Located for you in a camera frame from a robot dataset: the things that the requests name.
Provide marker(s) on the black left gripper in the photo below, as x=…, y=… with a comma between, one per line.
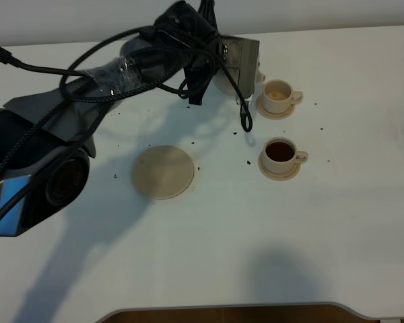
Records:
x=197, y=44

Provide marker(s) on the beige ceramic teapot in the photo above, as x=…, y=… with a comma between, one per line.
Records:
x=226, y=88

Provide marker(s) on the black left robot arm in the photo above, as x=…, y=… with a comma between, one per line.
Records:
x=46, y=140

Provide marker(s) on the large beige teapot saucer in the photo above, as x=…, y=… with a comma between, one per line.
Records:
x=162, y=172

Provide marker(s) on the far beige teacup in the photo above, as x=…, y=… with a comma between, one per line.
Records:
x=278, y=96

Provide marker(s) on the beige teacup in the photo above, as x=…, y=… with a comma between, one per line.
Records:
x=278, y=96
x=280, y=156

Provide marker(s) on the far beige cup saucer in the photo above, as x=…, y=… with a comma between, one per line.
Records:
x=276, y=115

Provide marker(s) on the beige cup saucer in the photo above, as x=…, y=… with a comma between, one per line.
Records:
x=276, y=115
x=278, y=177

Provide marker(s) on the near beige teacup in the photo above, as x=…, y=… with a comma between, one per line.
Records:
x=280, y=156

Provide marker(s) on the near beige cup saucer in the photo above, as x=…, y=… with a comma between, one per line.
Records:
x=278, y=177

